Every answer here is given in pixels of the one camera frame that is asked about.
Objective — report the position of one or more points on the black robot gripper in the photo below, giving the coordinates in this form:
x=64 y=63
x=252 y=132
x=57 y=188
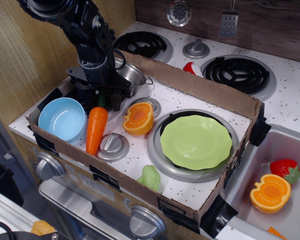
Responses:
x=89 y=78

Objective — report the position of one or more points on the orange toy carrot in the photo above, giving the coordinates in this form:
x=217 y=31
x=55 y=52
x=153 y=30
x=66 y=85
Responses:
x=97 y=120

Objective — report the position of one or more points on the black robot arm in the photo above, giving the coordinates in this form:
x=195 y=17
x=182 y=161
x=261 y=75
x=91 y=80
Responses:
x=81 y=23

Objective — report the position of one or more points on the light green plastic plate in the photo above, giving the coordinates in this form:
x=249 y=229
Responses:
x=196 y=142

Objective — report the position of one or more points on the black coil burner front left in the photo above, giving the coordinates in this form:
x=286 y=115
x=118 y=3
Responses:
x=115 y=115

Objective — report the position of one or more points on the black coil burner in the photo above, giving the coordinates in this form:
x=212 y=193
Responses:
x=115 y=115
x=243 y=73
x=147 y=44

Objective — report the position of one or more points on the stainless steel pot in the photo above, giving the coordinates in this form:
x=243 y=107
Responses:
x=133 y=75

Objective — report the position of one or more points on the light blue plastic bowl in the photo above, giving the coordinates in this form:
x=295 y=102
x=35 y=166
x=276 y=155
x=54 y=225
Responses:
x=64 y=118

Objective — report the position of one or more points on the orange toy pumpkin half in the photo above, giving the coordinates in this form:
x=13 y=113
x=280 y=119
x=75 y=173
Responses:
x=139 y=119

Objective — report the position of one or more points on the silver stove knob front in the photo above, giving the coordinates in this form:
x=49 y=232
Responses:
x=112 y=148

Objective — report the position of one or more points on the silver stove knob middle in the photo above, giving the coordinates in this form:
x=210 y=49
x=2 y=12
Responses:
x=155 y=104

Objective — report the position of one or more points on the black coil burner rear left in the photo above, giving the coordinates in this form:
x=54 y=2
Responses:
x=147 y=44

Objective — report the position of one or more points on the silver oven dial left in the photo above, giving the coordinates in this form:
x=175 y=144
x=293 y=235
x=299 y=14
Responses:
x=48 y=167

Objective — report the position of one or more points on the silver oven dial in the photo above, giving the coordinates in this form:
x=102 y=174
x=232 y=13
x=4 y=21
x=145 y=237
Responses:
x=48 y=167
x=145 y=224

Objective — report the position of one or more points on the red white toy mushroom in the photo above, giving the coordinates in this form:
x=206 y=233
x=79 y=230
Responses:
x=192 y=68

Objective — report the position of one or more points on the light green toy broccoli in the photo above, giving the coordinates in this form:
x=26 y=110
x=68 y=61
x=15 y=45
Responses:
x=150 y=177

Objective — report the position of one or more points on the silver hanging strainer ladle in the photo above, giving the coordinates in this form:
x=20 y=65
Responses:
x=179 y=13

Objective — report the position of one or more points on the silver oven dial right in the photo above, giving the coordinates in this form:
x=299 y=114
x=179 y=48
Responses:
x=145 y=224

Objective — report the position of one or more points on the silver hanging spatula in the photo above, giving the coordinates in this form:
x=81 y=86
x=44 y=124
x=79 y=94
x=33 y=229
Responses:
x=229 y=22

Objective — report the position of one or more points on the orange cloth lower left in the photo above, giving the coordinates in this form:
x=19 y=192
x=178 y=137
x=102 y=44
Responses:
x=41 y=228

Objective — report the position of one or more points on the black coil burner rear right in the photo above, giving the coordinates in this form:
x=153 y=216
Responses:
x=243 y=73

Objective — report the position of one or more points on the brown cardboard fence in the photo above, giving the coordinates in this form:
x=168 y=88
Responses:
x=180 y=202

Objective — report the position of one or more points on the metal sink basin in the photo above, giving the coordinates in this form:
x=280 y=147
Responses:
x=250 y=223

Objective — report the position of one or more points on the orange pumpkin half in sink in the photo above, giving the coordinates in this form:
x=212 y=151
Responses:
x=270 y=194

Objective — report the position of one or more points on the red toy strawberry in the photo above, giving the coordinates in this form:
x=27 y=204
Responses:
x=287 y=169

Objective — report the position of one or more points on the small orange toy piece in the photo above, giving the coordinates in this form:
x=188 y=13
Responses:
x=273 y=231

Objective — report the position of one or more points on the silver oven door handle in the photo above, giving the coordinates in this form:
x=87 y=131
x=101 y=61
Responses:
x=86 y=218

